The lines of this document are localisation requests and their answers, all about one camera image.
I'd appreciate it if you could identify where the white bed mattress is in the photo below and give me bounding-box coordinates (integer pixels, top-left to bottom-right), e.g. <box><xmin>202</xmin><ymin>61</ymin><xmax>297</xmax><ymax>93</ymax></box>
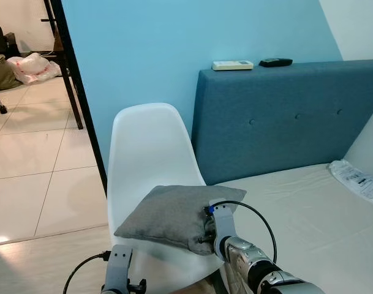
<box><xmin>208</xmin><ymin>160</ymin><xmax>373</xmax><ymax>294</ymax></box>

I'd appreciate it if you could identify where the clear plastic printed packet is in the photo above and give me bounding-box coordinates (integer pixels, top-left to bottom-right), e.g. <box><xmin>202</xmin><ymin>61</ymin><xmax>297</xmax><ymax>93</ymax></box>
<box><xmin>328</xmin><ymin>159</ymin><xmax>373</xmax><ymax>209</ymax></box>

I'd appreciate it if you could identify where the blue upholstered headboard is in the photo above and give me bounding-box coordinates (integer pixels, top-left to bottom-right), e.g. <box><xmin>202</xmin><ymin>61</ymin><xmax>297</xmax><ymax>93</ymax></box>
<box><xmin>191</xmin><ymin>59</ymin><xmax>373</xmax><ymax>186</ymax></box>

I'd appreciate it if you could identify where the olive green bag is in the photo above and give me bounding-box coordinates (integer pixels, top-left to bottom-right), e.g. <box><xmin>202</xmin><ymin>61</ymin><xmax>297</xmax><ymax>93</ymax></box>
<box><xmin>0</xmin><ymin>49</ymin><xmax>23</xmax><ymax>92</ymax></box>

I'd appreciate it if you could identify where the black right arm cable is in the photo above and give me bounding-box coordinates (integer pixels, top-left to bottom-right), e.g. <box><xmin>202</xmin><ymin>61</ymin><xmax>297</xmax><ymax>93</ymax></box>
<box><xmin>218</xmin><ymin>200</ymin><xmax>278</xmax><ymax>265</ymax></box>

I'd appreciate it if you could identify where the black remote control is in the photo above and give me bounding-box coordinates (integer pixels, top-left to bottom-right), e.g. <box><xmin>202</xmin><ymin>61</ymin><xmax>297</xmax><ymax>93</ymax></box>
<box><xmin>259</xmin><ymin>58</ymin><xmax>293</xmax><ymax>68</ymax></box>

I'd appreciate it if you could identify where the white remote control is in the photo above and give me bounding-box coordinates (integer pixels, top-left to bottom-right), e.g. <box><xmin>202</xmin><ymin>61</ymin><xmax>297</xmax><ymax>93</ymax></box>
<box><xmin>212</xmin><ymin>60</ymin><xmax>254</xmax><ymax>72</ymax></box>

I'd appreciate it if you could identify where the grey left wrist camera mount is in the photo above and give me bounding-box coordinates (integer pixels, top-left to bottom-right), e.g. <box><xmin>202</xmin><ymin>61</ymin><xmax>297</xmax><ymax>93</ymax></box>
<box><xmin>103</xmin><ymin>245</ymin><xmax>134</xmax><ymax>294</ymax></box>

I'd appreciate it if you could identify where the grey fabric pillow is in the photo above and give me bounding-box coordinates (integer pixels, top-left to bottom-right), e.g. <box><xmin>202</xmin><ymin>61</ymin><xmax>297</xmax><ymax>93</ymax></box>
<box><xmin>114</xmin><ymin>184</ymin><xmax>247</xmax><ymax>256</ymax></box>

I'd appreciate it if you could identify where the white plastic chair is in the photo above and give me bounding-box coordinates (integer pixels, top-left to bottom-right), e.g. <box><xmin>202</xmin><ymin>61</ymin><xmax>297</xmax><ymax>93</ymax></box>
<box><xmin>107</xmin><ymin>103</ymin><xmax>237</xmax><ymax>294</ymax></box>

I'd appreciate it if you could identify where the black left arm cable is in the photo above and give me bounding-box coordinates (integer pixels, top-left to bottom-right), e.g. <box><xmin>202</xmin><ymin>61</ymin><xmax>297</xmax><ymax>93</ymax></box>
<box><xmin>62</xmin><ymin>251</ymin><xmax>111</xmax><ymax>294</ymax></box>

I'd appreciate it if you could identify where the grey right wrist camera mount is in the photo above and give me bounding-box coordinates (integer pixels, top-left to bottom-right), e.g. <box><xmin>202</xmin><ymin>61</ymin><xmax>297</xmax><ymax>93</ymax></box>
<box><xmin>207</xmin><ymin>199</ymin><xmax>239</xmax><ymax>259</ymax></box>

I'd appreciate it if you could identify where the black door frame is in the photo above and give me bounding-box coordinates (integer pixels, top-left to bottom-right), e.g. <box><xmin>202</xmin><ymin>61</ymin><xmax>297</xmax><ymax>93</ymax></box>
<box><xmin>48</xmin><ymin>0</ymin><xmax>108</xmax><ymax>192</ymax></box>

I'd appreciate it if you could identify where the black bag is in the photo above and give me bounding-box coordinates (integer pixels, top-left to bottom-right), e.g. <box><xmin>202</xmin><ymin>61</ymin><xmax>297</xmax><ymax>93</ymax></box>
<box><xmin>0</xmin><ymin>26</ymin><xmax>21</xmax><ymax>59</ymax></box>

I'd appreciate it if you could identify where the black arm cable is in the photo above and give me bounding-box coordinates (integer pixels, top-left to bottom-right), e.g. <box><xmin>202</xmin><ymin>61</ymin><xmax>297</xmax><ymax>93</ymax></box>
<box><xmin>62</xmin><ymin>251</ymin><xmax>111</xmax><ymax>294</ymax></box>
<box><xmin>218</xmin><ymin>200</ymin><xmax>278</xmax><ymax>265</ymax></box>

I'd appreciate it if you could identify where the dark wooden furniture frame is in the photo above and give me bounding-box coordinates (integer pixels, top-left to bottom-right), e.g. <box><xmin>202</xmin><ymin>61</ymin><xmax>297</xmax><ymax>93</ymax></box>
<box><xmin>42</xmin><ymin>0</ymin><xmax>85</xmax><ymax>131</ymax></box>

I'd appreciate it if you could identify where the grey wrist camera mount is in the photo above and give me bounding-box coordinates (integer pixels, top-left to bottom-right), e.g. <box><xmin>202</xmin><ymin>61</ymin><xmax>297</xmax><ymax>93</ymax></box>
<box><xmin>207</xmin><ymin>199</ymin><xmax>239</xmax><ymax>259</ymax></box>
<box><xmin>103</xmin><ymin>245</ymin><xmax>134</xmax><ymax>294</ymax></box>

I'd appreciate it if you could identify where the white and pink plastic bag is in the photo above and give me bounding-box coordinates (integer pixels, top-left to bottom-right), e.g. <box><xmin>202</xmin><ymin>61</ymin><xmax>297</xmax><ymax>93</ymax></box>
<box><xmin>7</xmin><ymin>52</ymin><xmax>62</xmax><ymax>85</ymax></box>

